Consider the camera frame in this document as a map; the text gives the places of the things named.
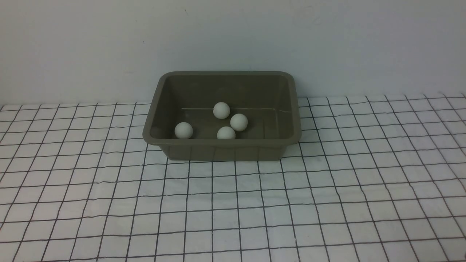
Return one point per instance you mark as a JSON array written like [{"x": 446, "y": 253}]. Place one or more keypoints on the white ping-pong ball with logo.
[{"x": 226, "y": 132}]

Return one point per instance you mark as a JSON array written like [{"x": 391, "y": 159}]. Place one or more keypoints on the white grid-pattern tablecloth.
[{"x": 373, "y": 179}]

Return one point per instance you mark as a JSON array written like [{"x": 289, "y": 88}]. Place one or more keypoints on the olive green plastic bin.
[{"x": 267, "y": 98}]

